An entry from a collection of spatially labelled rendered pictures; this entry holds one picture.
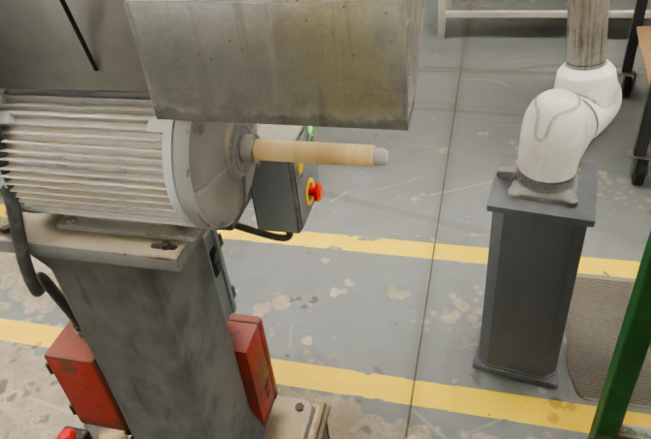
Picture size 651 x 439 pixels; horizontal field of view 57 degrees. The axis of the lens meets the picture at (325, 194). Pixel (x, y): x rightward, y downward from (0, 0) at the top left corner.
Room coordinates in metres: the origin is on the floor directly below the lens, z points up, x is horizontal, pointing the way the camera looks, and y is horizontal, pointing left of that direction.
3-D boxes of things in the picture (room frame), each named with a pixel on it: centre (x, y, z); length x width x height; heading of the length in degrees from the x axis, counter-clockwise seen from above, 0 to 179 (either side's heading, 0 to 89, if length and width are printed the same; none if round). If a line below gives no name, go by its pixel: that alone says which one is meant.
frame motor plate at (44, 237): (0.86, 0.37, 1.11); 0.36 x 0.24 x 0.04; 72
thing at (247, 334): (1.02, 0.32, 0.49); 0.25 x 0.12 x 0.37; 72
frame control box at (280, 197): (1.05, 0.15, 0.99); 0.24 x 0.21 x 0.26; 72
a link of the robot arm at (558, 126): (1.34, -0.62, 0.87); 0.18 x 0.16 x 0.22; 133
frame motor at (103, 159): (0.85, 0.31, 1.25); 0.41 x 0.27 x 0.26; 72
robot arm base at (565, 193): (1.34, -0.60, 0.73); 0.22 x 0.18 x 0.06; 65
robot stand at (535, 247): (1.34, -0.62, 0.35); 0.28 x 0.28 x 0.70; 65
